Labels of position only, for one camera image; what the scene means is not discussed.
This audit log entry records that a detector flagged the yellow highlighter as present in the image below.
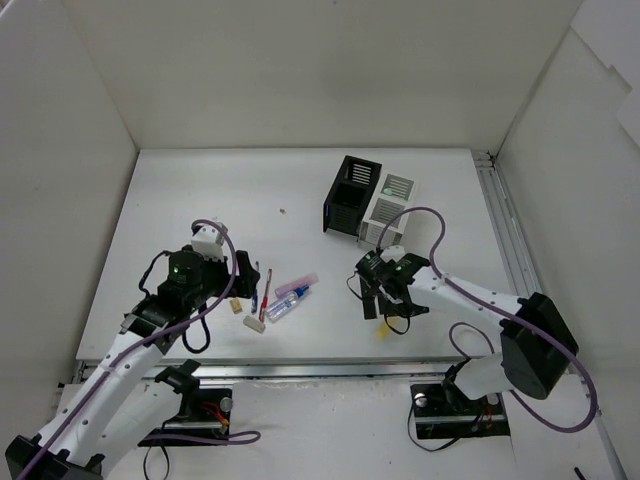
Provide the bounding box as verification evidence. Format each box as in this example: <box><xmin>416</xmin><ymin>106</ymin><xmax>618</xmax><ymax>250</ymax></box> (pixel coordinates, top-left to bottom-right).
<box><xmin>376</xmin><ymin>316</ymin><xmax>400</xmax><ymax>339</ymax></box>

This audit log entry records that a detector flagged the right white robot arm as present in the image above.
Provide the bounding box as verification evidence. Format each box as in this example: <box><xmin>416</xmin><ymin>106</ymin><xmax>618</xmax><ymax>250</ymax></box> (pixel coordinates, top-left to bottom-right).
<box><xmin>355</xmin><ymin>250</ymin><xmax>578</xmax><ymax>412</ymax></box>

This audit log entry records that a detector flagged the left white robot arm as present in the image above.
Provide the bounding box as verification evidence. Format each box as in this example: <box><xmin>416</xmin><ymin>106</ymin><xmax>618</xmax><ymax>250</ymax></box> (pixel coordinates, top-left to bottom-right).
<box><xmin>5</xmin><ymin>246</ymin><xmax>260</xmax><ymax>479</ymax></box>

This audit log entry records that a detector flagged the small tan eraser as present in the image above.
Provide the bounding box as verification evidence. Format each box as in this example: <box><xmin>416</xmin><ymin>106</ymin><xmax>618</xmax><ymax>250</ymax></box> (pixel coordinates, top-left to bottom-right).
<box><xmin>230</xmin><ymin>298</ymin><xmax>242</xmax><ymax>314</ymax></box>

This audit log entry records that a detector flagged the red pen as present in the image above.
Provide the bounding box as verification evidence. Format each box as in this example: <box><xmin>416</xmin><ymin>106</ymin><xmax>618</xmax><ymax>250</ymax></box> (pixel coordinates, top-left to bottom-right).
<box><xmin>258</xmin><ymin>268</ymin><xmax>273</xmax><ymax>324</ymax></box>

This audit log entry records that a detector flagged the white eraser block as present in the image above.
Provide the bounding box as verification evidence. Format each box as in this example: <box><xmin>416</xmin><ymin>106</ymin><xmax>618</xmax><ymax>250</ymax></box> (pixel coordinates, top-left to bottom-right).
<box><xmin>243</xmin><ymin>316</ymin><xmax>266</xmax><ymax>334</ymax></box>

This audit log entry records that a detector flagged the clear bottle blue cap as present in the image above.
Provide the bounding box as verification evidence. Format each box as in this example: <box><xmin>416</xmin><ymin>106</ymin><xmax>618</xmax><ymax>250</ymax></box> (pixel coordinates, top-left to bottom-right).
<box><xmin>265</xmin><ymin>285</ymin><xmax>309</xmax><ymax>322</ymax></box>

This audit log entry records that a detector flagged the white slotted container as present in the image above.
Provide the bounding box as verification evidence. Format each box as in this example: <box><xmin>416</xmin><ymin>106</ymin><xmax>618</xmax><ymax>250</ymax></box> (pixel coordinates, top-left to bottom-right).
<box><xmin>357</xmin><ymin>170</ymin><xmax>420</xmax><ymax>250</ymax></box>

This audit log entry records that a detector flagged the black slotted container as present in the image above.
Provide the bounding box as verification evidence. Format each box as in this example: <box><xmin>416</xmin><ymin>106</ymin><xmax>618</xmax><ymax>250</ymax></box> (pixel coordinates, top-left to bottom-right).
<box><xmin>322</xmin><ymin>155</ymin><xmax>382</xmax><ymax>237</ymax></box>

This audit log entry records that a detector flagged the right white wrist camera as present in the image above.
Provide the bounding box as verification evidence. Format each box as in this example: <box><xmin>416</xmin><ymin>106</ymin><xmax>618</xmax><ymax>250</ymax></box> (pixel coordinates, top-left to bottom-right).
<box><xmin>379</xmin><ymin>245</ymin><xmax>405</xmax><ymax>262</ymax></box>

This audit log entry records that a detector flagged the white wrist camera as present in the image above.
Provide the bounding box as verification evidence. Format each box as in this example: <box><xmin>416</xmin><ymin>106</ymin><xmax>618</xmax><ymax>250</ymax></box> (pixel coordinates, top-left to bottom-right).
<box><xmin>191</xmin><ymin>225</ymin><xmax>225</xmax><ymax>262</ymax></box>
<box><xmin>379</xmin><ymin>245</ymin><xmax>405</xmax><ymax>262</ymax></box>

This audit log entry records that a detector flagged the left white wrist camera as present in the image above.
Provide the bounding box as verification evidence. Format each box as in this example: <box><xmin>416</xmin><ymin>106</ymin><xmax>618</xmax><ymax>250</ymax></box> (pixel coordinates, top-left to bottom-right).
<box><xmin>191</xmin><ymin>225</ymin><xmax>225</xmax><ymax>262</ymax></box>

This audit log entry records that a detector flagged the aluminium front rail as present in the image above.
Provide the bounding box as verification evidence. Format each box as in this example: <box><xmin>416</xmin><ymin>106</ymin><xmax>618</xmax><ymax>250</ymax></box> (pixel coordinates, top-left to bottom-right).
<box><xmin>74</xmin><ymin>354</ymin><xmax>561</xmax><ymax>384</ymax></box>

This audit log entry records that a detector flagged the aluminium rail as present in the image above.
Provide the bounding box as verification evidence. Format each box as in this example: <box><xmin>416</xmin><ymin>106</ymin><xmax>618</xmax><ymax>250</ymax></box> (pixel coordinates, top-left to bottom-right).
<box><xmin>74</xmin><ymin>354</ymin><xmax>561</xmax><ymax>384</ymax></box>
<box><xmin>471</xmin><ymin>150</ymin><xmax>599</xmax><ymax>433</ymax></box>

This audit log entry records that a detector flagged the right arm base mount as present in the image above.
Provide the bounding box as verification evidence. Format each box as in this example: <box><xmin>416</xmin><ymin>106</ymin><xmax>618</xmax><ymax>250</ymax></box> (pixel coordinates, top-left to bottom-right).
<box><xmin>407</xmin><ymin>383</ymin><xmax>511</xmax><ymax>452</ymax></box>

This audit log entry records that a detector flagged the aluminium right rail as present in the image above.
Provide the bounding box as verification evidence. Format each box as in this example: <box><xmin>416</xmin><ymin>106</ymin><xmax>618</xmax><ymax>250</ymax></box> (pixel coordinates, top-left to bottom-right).
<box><xmin>471</xmin><ymin>150</ymin><xmax>599</xmax><ymax>433</ymax></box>

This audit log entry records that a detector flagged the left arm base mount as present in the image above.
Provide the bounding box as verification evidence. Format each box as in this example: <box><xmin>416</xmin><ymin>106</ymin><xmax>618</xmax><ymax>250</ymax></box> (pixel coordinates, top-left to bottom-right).
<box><xmin>138</xmin><ymin>359</ymin><xmax>232</xmax><ymax>447</ymax></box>

